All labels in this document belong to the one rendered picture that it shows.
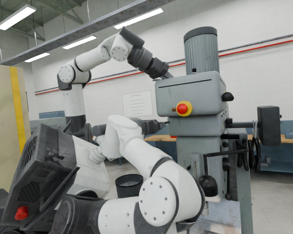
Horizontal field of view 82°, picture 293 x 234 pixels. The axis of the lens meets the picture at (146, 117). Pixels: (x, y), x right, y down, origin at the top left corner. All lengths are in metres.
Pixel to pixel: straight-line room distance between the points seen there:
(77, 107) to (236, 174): 1.08
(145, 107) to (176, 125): 4.99
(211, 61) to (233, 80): 4.04
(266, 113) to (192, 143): 0.45
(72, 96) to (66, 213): 0.49
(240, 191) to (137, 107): 4.95
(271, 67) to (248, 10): 1.52
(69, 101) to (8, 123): 1.28
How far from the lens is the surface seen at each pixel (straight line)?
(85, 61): 0.77
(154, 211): 0.32
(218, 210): 1.42
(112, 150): 0.51
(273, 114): 1.09
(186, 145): 0.83
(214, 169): 0.84
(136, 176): 3.17
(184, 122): 0.78
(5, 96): 2.06
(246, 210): 1.44
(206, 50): 1.09
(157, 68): 0.72
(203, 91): 0.66
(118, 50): 0.66
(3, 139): 2.04
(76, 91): 0.82
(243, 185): 1.36
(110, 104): 6.63
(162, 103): 0.70
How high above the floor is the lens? 1.77
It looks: 3 degrees down
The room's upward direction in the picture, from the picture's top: 5 degrees counter-clockwise
